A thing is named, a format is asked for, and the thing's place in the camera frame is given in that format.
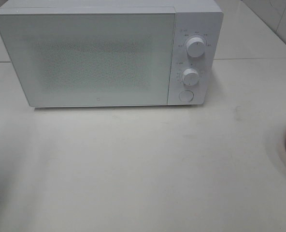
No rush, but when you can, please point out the white microwave oven body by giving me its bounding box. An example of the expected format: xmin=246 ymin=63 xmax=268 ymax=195
xmin=0 ymin=0 xmax=224 ymax=107

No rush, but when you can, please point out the white timer knob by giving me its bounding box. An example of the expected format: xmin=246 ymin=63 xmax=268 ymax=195
xmin=182 ymin=68 xmax=200 ymax=86

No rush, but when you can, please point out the white microwave door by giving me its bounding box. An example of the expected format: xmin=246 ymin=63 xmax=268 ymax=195
xmin=0 ymin=14 xmax=175 ymax=107

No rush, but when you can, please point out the round white door button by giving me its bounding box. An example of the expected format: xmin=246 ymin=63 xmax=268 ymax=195
xmin=179 ymin=90 xmax=194 ymax=102

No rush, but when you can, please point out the upper white control knob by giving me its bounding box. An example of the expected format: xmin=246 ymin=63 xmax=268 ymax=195
xmin=185 ymin=35 xmax=206 ymax=58

